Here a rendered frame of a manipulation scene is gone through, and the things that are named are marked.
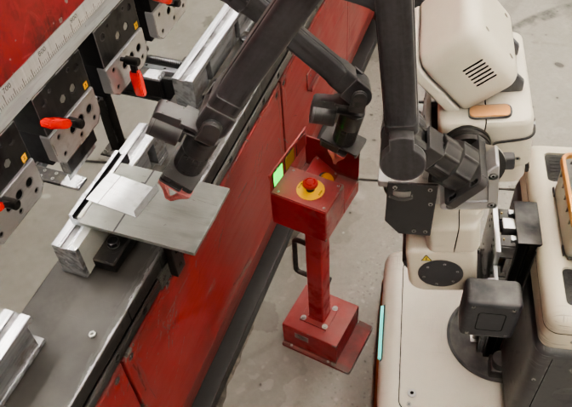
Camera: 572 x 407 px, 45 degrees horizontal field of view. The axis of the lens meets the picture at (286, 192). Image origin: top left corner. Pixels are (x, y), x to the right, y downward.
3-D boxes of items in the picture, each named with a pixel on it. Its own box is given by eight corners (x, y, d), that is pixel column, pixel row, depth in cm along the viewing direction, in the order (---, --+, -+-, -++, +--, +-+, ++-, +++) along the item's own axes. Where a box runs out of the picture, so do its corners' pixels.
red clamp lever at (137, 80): (145, 99, 142) (135, 60, 135) (128, 95, 143) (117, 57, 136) (149, 94, 143) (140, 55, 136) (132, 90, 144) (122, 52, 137)
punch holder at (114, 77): (115, 101, 139) (94, 32, 126) (79, 94, 141) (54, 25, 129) (149, 57, 148) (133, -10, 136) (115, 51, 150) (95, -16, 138)
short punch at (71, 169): (74, 181, 137) (60, 147, 130) (65, 179, 138) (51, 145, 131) (100, 148, 143) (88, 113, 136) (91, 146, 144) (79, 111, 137)
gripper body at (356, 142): (329, 125, 173) (335, 106, 167) (365, 143, 171) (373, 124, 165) (318, 141, 169) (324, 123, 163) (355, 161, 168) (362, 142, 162)
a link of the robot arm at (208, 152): (219, 148, 120) (225, 124, 123) (182, 133, 118) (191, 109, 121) (206, 169, 125) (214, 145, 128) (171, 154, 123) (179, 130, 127)
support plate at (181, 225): (195, 255, 134) (194, 253, 134) (79, 225, 141) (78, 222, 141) (230, 191, 145) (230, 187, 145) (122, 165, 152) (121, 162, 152)
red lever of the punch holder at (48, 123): (52, 119, 114) (86, 119, 123) (31, 115, 115) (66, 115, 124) (51, 130, 114) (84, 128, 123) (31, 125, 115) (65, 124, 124)
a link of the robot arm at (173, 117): (224, 129, 114) (233, 96, 120) (159, 101, 111) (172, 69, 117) (200, 172, 122) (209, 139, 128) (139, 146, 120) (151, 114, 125)
